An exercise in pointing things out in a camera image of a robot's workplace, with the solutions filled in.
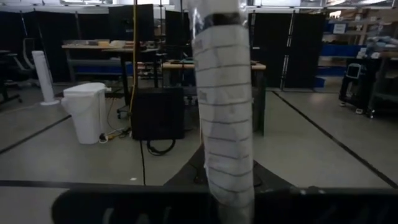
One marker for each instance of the black partition panel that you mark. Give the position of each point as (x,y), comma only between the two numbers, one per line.
(306,49)

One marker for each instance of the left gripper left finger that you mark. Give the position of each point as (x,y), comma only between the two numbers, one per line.
(140,205)

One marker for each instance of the white tower fan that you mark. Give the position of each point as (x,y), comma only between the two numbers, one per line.
(43,77)

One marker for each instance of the power strip with plugs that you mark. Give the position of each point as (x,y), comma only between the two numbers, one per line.
(113,134)

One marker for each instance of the wooden top workbench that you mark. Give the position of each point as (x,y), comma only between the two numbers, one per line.
(93,46)

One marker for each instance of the black equipment cart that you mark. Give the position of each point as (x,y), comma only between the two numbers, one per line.
(357,87)

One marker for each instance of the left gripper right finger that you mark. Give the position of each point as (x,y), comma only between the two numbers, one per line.
(311,207)

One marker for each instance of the white trash bin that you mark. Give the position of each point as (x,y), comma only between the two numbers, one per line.
(87,115)

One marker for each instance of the wooden top desk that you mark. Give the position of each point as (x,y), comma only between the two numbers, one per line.
(261,66)

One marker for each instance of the black box on floor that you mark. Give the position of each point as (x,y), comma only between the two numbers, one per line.
(157,113)

